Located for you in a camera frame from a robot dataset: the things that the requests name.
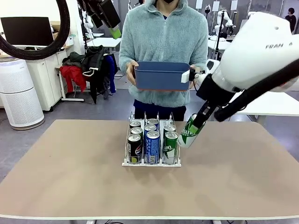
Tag blue garment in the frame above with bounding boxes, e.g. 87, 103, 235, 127
104, 53, 118, 95

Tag person in teal fleece jacket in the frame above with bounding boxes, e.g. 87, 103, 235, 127
119, 0, 208, 121

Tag black monitor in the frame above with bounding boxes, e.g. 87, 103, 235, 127
0, 16, 55, 47

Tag person's left forearm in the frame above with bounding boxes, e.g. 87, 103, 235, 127
197, 45, 208, 70

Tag white clear can dispenser rack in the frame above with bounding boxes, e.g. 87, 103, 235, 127
121, 111, 182, 168

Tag arm black cable sleeve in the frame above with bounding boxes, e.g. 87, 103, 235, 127
214, 59, 299, 122
0, 0, 71, 60

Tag white air purifier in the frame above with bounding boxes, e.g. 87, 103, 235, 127
0, 58, 45, 131

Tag background person black clothes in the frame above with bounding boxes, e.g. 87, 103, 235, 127
284, 7, 296, 35

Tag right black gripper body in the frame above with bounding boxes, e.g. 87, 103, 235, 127
195, 74, 234, 110

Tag white small desk frame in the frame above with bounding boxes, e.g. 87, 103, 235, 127
55, 66, 85, 103

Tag person's right hand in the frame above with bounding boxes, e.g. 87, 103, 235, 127
126, 60, 140, 85

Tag blue plastic bin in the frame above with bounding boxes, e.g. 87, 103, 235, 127
134, 61, 191, 91

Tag left arm black cable sleeve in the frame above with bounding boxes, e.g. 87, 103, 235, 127
0, 0, 71, 60

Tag red jacket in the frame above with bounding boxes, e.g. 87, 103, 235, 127
59, 65, 87, 93

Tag white cabinet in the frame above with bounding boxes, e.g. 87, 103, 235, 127
25, 50, 64, 112

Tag dark green jacket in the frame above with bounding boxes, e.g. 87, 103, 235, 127
63, 51, 86, 67

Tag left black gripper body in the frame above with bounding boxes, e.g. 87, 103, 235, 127
97, 0, 121, 30

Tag green beverage can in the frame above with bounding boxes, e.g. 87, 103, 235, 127
177, 113, 207, 149
163, 124, 177, 136
164, 131, 179, 164

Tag white background table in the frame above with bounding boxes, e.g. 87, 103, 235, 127
207, 38, 234, 68

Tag right arm black cable sleeve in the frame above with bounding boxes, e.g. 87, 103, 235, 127
214, 59, 299, 122

